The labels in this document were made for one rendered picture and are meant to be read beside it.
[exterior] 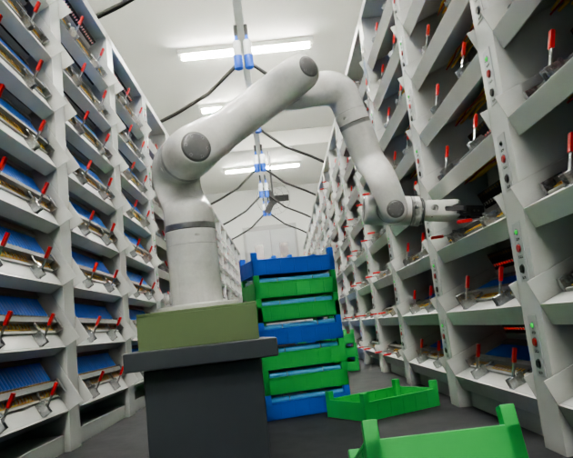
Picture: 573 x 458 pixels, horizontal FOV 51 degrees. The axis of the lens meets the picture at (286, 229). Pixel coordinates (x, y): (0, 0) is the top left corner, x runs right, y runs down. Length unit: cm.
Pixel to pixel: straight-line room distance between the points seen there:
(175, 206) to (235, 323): 31
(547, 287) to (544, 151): 28
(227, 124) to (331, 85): 36
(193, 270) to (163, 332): 16
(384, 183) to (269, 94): 38
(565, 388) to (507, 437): 47
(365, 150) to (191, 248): 58
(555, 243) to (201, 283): 75
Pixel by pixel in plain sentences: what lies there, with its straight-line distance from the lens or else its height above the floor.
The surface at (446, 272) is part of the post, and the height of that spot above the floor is 41.
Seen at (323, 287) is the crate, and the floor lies 42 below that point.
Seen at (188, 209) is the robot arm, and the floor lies 59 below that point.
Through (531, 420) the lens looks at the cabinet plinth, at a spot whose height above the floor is 3.
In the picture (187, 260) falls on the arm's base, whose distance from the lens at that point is 139.
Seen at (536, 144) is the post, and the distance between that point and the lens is 134.
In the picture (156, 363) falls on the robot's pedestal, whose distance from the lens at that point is 129.
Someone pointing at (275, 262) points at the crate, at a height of 52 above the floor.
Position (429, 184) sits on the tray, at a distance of 199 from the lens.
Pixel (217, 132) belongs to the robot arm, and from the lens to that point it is 146.
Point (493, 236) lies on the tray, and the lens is 150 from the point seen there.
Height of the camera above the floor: 30
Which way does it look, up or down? 9 degrees up
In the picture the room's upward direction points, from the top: 6 degrees counter-clockwise
